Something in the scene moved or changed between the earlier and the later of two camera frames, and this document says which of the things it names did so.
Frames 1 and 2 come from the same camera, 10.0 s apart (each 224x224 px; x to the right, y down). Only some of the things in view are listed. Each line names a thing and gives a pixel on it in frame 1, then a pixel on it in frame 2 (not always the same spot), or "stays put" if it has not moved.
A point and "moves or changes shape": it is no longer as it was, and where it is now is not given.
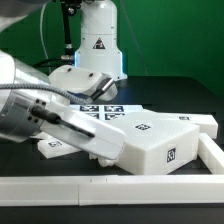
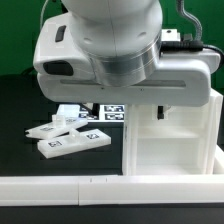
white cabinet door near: [54, 146] stays put
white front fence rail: [111, 190] stays put
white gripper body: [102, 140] → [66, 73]
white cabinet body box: [155, 143] moves or changes shape
